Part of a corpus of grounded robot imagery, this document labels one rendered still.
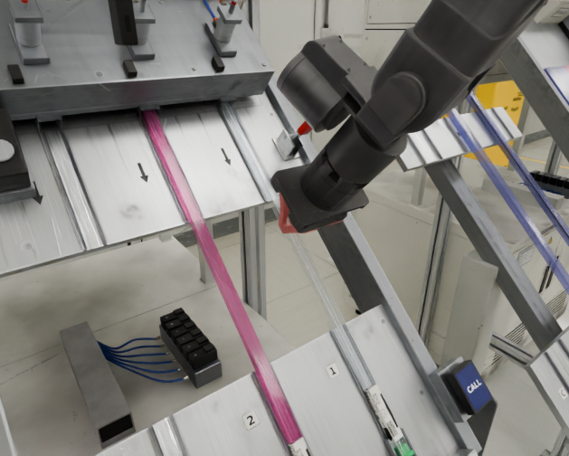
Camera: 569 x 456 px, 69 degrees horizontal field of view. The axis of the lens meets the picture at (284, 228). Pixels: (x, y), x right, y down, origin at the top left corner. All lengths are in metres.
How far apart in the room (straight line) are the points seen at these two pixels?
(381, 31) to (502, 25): 1.21
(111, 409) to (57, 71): 0.47
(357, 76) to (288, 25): 2.25
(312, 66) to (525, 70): 0.92
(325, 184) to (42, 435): 0.58
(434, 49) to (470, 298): 0.56
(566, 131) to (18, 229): 1.13
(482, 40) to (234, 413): 0.38
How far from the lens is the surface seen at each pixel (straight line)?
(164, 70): 0.54
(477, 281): 0.79
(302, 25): 2.69
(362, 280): 0.57
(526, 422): 1.71
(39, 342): 0.97
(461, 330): 0.86
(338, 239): 0.58
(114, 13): 0.40
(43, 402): 0.84
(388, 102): 0.33
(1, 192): 0.48
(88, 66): 0.52
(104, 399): 0.73
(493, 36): 0.32
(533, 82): 1.25
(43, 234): 0.47
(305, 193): 0.44
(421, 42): 0.33
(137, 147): 0.53
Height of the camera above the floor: 1.17
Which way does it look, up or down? 26 degrees down
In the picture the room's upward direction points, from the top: straight up
